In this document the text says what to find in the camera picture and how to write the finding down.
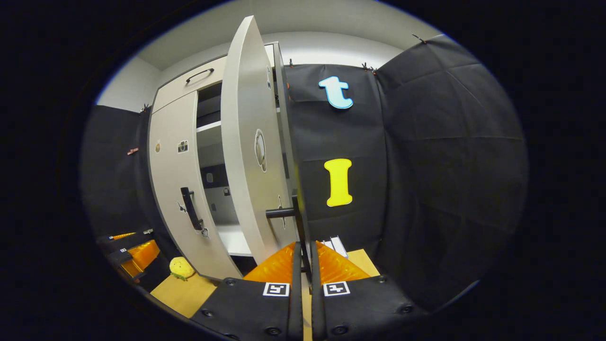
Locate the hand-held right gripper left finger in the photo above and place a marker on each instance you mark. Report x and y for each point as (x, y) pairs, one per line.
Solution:
(251, 312)

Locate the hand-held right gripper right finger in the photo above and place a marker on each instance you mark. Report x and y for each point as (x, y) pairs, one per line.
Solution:
(364, 308)

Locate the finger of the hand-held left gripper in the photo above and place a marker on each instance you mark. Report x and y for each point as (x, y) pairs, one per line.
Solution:
(124, 235)
(139, 255)

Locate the beige cabinet door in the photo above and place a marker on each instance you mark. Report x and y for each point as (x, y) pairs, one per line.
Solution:
(170, 180)
(241, 142)

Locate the beige double-door shoe cabinet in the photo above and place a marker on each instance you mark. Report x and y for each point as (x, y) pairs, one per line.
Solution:
(220, 208)

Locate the white cabinet shelf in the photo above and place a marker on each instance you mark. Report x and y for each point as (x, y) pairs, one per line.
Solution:
(234, 239)
(208, 127)

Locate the yellow green plush toy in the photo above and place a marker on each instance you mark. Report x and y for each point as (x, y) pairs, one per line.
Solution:
(181, 268)

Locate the small white box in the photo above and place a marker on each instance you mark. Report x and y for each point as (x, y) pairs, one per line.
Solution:
(335, 245)

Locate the red clothes peg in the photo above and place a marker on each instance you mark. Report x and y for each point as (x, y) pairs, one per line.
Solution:
(132, 151)

